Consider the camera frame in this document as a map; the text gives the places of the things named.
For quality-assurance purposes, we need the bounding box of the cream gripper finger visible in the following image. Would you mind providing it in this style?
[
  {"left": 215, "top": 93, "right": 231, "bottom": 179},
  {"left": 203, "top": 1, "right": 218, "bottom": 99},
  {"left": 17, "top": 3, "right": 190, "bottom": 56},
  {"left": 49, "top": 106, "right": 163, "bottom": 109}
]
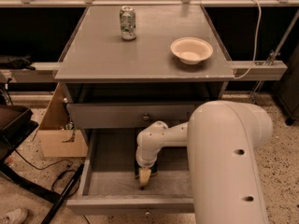
[{"left": 139, "top": 168, "right": 151, "bottom": 189}]

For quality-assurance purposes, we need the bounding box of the green yellow sponge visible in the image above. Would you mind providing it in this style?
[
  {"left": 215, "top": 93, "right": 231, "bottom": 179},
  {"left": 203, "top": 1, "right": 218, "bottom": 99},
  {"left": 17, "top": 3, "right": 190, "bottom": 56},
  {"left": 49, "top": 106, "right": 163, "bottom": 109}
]
[{"left": 135, "top": 162, "right": 158, "bottom": 179}]

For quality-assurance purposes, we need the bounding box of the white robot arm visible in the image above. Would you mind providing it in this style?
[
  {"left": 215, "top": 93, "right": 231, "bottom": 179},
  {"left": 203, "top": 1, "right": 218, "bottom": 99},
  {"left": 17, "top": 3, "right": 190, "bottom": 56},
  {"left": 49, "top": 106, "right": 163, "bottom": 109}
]
[{"left": 135, "top": 101, "right": 273, "bottom": 224}]

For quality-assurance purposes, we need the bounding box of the open grey middle drawer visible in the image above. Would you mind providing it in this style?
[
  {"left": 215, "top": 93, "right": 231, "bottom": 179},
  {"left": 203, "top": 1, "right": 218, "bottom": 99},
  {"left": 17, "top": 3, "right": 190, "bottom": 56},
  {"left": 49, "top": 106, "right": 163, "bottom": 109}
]
[{"left": 66, "top": 129, "right": 193, "bottom": 215}]

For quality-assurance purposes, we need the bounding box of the round brass drawer knob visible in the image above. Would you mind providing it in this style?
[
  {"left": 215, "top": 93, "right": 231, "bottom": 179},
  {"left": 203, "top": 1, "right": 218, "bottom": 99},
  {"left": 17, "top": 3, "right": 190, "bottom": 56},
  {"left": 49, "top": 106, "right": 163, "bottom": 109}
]
[{"left": 142, "top": 113, "right": 150, "bottom": 121}]

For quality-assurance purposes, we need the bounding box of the closed grey top drawer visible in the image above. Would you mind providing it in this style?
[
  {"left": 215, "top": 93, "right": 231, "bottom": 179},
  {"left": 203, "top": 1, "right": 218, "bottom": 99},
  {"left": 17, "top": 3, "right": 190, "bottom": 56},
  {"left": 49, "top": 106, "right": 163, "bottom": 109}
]
[{"left": 67, "top": 104, "right": 195, "bottom": 129}]

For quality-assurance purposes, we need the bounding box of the grey drawer cabinet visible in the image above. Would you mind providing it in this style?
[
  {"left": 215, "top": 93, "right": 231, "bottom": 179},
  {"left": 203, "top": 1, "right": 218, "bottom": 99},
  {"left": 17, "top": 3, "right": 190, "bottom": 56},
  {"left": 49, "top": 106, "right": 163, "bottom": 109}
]
[{"left": 55, "top": 5, "right": 234, "bottom": 215}]

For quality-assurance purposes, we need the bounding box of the cardboard box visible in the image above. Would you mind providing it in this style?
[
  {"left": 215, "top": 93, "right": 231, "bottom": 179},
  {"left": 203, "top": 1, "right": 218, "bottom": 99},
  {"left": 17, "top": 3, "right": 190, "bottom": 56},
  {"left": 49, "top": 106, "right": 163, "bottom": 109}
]
[{"left": 37, "top": 84, "right": 88, "bottom": 158}]

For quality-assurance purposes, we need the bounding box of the white paper bowl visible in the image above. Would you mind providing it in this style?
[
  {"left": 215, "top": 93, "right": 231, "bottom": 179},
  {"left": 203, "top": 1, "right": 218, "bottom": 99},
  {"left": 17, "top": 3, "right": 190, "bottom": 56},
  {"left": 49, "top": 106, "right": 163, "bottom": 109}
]
[{"left": 170, "top": 37, "right": 213, "bottom": 65}]

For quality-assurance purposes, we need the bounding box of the white shoe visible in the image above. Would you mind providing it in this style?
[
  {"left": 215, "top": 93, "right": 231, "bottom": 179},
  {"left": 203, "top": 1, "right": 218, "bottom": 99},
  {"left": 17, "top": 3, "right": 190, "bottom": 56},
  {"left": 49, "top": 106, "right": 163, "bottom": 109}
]
[{"left": 0, "top": 208, "right": 28, "bottom": 224}]

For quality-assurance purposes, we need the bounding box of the black chair base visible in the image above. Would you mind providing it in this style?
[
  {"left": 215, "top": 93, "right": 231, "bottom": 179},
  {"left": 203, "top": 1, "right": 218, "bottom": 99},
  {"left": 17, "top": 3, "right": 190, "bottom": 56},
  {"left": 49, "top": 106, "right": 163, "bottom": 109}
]
[{"left": 0, "top": 105, "right": 84, "bottom": 224}]

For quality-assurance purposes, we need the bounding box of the green white soda can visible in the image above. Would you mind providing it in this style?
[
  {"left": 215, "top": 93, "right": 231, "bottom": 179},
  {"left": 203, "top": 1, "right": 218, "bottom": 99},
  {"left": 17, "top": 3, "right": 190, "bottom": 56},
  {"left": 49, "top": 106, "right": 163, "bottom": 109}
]
[{"left": 120, "top": 6, "right": 136, "bottom": 40}]

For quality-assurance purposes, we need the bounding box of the black floor cable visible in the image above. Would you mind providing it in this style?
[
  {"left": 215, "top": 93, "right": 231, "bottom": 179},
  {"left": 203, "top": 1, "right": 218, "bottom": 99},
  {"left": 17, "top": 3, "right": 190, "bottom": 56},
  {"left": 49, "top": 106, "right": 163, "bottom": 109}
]
[{"left": 14, "top": 148, "right": 82, "bottom": 199}]

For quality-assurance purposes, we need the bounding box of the grey metal rail frame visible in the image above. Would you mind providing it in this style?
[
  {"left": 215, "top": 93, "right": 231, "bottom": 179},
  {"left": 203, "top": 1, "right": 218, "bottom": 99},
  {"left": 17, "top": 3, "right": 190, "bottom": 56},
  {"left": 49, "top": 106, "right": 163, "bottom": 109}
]
[{"left": 0, "top": 0, "right": 287, "bottom": 83}]

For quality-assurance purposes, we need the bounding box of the white cable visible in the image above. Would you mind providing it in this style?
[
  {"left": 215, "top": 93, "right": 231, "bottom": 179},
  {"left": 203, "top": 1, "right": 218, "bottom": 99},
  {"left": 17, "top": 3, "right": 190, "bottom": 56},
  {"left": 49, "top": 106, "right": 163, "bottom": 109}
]
[{"left": 234, "top": 0, "right": 263, "bottom": 80}]

